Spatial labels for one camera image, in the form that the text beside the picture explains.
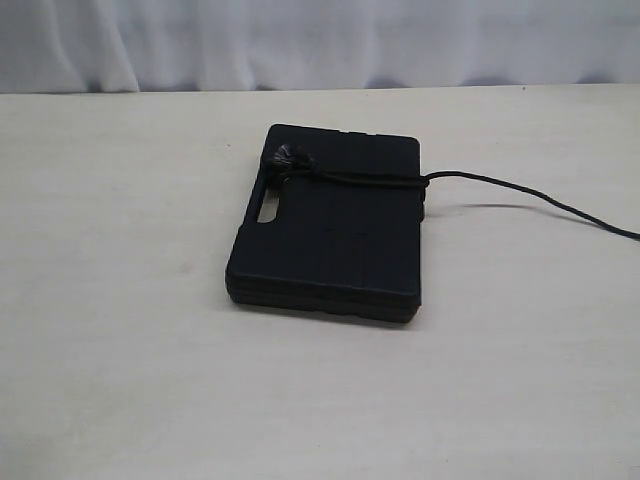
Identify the black plastic carrying case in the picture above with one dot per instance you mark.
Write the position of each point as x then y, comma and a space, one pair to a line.
315, 245

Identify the white backdrop curtain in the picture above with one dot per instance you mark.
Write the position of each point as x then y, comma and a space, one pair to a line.
133, 46

